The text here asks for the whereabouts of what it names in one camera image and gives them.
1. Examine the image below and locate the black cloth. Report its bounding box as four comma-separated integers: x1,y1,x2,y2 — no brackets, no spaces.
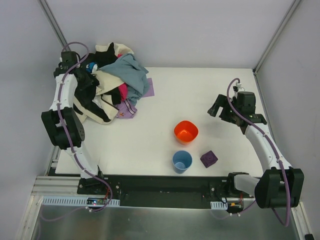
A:
74,42,123,123

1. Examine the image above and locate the cream canvas cloth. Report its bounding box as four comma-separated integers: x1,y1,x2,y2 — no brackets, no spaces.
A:
73,43,135,125

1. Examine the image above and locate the grey blue cloth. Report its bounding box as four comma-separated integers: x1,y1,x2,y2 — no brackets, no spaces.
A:
99,53,150,106

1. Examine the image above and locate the magenta pink cloth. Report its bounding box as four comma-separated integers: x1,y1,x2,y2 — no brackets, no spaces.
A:
118,83,128,102

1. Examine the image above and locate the lilac purple shirt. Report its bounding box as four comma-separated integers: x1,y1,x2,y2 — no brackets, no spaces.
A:
116,78,155,119

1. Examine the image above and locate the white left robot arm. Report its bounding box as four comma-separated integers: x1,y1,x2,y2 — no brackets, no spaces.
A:
41,51,104,190

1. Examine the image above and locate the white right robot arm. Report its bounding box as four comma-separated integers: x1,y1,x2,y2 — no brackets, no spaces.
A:
207,91,304,209

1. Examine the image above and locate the blue white patterned cloth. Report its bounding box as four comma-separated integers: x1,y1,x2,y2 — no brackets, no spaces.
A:
85,62,98,74

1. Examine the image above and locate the orange plastic cup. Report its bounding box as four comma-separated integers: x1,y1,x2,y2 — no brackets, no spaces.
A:
173,120,199,145

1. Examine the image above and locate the purple cube block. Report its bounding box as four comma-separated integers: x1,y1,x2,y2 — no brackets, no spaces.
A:
200,150,218,168

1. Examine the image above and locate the blue plastic cup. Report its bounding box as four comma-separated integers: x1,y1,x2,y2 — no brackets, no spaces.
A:
172,150,193,174

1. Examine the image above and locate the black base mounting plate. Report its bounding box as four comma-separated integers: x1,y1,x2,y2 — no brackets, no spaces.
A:
77,175,249,209

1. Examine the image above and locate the left aluminium corner post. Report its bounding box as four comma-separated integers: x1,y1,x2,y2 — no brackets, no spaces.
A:
37,0,68,47

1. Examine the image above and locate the aluminium corner post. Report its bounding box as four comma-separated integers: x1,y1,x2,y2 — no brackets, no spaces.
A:
37,0,68,47
252,0,303,76

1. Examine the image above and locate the right white cable duct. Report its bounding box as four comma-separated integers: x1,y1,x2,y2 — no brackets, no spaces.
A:
210,201,228,211

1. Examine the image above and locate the white cable duct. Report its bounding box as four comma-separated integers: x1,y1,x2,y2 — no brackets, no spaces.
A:
42,196,120,208
210,201,228,211

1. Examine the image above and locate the right aluminium corner post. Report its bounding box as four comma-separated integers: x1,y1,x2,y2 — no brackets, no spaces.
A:
252,0,303,76

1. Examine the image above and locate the aluminium frame rail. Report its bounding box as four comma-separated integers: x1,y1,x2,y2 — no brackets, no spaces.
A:
31,146,80,196

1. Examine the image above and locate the left white cable duct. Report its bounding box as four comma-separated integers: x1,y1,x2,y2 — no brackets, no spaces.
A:
42,196,120,208

